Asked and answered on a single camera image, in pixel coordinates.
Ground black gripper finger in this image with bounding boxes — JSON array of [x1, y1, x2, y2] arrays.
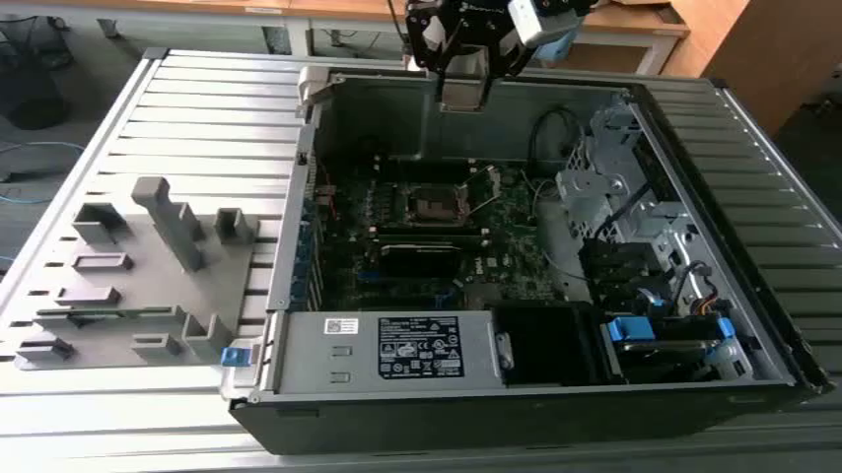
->
[[483, 33, 531, 101], [405, 14, 457, 103]]

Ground silver CPU plate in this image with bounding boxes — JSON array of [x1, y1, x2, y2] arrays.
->
[[438, 73, 494, 113]]

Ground CPU socket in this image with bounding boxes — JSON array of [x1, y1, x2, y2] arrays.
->
[[394, 180, 477, 229]]

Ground black RAM slot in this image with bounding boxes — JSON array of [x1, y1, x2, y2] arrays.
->
[[375, 222, 482, 235]]

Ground pale blue teach pendant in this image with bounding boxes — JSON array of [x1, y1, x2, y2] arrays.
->
[[535, 24, 582, 66]]

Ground wooden desk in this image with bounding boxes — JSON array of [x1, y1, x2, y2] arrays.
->
[[64, 0, 693, 75]]

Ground metal drive cage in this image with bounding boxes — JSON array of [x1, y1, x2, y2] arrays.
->
[[555, 96, 745, 316]]

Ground green motherboard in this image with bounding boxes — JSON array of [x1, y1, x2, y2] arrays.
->
[[315, 152, 574, 311]]

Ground wooden cabinet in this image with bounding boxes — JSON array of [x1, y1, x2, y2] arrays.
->
[[661, 0, 842, 137]]

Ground black graphics card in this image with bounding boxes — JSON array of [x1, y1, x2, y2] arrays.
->
[[378, 240, 466, 280]]

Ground grey chipset heatsink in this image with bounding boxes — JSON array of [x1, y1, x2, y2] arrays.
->
[[466, 284, 506, 309]]

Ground grey parts rack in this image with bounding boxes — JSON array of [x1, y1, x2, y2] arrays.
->
[[0, 175, 265, 372]]

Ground hard disk in blue carrier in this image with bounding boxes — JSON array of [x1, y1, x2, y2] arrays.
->
[[605, 314, 737, 356]]

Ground black wastebasket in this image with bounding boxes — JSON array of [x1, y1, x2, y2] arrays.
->
[[0, 14, 74, 132]]

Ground grey power supply unit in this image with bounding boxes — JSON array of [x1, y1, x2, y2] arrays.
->
[[269, 309, 506, 395]]

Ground black PC case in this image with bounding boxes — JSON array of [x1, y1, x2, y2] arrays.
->
[[221, 63, 832, 457]]

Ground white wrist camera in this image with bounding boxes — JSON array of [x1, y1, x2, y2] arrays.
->
[[511, 0, 581, 48]]

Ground black looped cable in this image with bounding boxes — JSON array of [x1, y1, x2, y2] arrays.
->
[[529, 106, 585, 164]]

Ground black cable with plug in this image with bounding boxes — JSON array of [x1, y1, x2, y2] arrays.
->
[[676, 260, 716, 309]]

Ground blue floor cable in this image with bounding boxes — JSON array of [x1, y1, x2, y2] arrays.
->
[[0, 140, 87, 206]]

